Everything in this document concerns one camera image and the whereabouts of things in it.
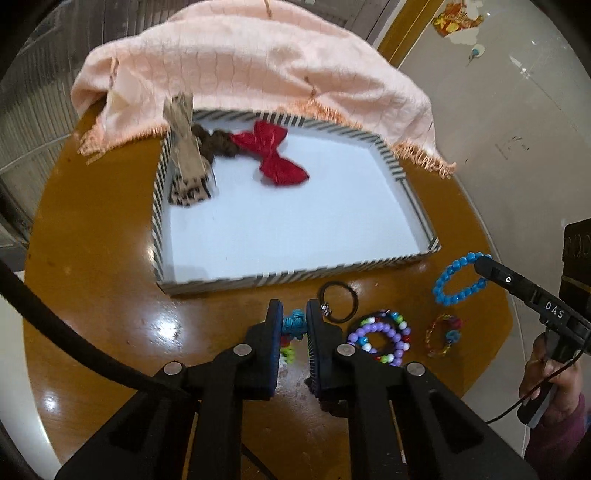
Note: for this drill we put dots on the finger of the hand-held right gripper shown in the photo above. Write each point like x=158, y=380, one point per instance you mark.
x=508, y=279

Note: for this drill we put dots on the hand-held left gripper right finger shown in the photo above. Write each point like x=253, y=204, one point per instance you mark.
x=314, y=341

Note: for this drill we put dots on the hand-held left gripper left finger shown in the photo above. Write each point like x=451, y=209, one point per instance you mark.
x=277, y=332

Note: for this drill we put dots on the striped white cardboard box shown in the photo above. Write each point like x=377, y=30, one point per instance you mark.
x=286, y=221

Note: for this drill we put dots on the person's right forearm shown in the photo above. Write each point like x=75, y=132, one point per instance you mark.
x=572, y=429

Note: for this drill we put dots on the person's right hand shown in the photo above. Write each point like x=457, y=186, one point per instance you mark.
x=535, y=369

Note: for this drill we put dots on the red fabric bow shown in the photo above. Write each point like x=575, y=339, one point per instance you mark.
x=277, y=161

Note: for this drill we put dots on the brown leopard print bow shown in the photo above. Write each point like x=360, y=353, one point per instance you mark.
x=189, y=157

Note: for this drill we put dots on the brown scrunchie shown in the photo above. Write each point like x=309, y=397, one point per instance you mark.
x=221, y=143

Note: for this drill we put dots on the pink fringed towel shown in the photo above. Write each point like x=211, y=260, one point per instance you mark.
x=258, y=60

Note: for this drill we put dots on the small blue wall hook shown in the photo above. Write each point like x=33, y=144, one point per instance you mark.
x=475, y=50

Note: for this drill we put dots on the red and gold wall sticker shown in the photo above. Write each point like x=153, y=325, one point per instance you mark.
x=457, y=18

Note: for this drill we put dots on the wooden door frame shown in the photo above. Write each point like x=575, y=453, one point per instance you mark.
x=406, y=27

